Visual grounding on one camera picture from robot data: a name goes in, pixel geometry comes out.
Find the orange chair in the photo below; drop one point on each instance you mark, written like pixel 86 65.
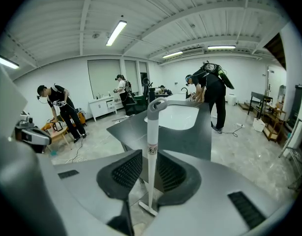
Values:
pixel 81 118

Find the dark grey island counter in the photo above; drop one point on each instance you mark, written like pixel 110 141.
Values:
pixel 180 139

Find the electric kettle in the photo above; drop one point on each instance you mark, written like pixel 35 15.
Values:
pixel 56 126

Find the black metal table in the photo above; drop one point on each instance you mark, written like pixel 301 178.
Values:
pixel 260 98

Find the wooden shelf rack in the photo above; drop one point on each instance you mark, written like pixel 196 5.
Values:
pixel 274 124

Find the ceiling air vent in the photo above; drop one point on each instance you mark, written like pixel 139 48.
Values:
pixel 192 52

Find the narrow window blind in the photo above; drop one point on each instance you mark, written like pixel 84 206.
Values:
pixel 131 75

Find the wide window blind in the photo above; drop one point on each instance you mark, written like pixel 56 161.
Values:
pixel 104 79

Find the white plastic bin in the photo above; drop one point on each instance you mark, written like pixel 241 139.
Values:
pixel 258 125

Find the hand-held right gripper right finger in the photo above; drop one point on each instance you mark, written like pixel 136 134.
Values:
pixel 188 185

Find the black faucet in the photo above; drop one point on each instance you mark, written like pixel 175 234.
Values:
pixel 185 92

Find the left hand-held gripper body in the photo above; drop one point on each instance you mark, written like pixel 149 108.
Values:
pixel 34 136

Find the white power strip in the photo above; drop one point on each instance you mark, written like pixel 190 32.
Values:
pixel 239 125

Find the long ceiling light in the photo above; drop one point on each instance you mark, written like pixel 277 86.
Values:
pixel 172 54
pixel 116 33
pixel 6 61
pixel 221 47

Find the white cabinet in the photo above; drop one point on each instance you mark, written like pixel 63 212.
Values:
pixel 100 107

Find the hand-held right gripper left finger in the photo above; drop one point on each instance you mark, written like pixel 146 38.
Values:
pixel 121 178

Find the small wooden table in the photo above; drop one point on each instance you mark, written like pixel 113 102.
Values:
pixel 58 135

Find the black backpack rig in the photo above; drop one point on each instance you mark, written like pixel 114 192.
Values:
pixel 212 67

